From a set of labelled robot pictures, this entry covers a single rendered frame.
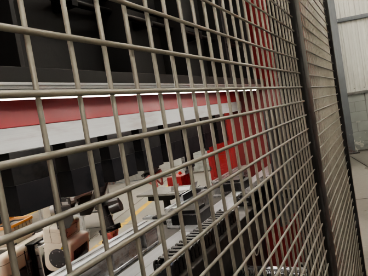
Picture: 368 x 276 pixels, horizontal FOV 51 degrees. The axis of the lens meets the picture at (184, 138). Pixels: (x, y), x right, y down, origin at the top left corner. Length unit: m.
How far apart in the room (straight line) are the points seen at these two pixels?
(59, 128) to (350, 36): 8.46
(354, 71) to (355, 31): 0.85
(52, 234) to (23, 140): 1.19
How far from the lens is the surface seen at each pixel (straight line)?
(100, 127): 1.34
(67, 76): 1.00
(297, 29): 0.74
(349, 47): 9.29
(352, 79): 9.25
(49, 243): 2.27
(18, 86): 0.86
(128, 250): 1.46
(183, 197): 1.84
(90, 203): 0.18
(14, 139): 1.09
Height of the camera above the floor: 1.36
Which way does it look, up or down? 3 degrees down
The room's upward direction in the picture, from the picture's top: 9 degrees counter-clockwise
